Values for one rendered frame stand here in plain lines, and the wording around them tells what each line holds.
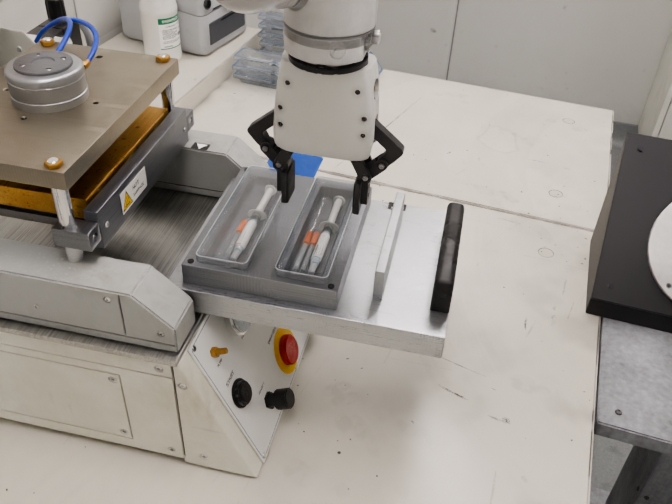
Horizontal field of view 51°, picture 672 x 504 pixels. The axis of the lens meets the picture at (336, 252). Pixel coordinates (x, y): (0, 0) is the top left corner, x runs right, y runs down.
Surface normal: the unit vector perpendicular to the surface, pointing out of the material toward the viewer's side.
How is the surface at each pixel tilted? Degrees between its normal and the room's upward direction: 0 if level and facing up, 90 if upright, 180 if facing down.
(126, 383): 90
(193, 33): 90
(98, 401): 90
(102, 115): 0
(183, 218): 0
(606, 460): 0
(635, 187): 44
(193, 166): 90
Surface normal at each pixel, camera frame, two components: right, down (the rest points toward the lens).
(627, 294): -0.18, -0.17
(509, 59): -0.32, 0.58
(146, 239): 0.04, -0.78
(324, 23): -0.09, 0.62
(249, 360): 0.90, -0.18
